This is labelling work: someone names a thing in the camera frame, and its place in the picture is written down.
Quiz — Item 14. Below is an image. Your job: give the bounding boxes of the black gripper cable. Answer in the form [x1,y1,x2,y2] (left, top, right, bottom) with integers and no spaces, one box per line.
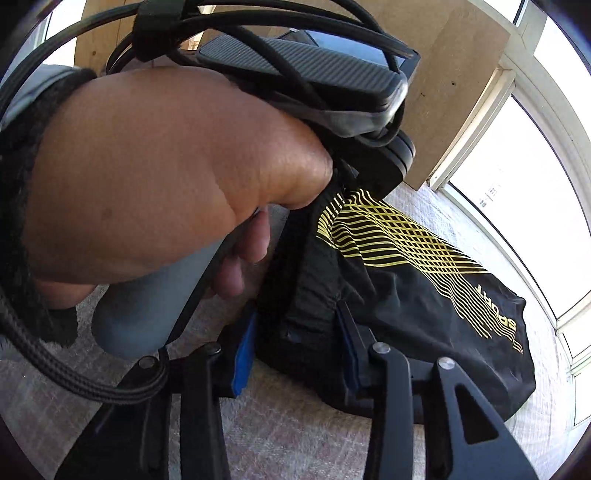
[0,0,417,406]

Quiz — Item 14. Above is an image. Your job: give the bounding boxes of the knotty pine plank board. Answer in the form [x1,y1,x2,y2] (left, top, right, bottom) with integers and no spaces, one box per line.
[74,0,134,74]

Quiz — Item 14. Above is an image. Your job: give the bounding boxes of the person's left hand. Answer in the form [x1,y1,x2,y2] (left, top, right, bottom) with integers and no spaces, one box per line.
[24,68,332,309]

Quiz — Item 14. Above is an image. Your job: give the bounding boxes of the large light wooden board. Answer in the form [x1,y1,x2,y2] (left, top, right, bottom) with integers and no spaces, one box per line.
[197,0,512,191]

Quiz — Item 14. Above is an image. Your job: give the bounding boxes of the black sport sweatshirt yellow stripes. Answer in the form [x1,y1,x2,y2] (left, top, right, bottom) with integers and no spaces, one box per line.
[256,184,536,418]

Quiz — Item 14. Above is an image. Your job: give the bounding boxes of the pink plaid table cloth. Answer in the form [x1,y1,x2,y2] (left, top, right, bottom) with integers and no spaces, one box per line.
[1,185,586,479]

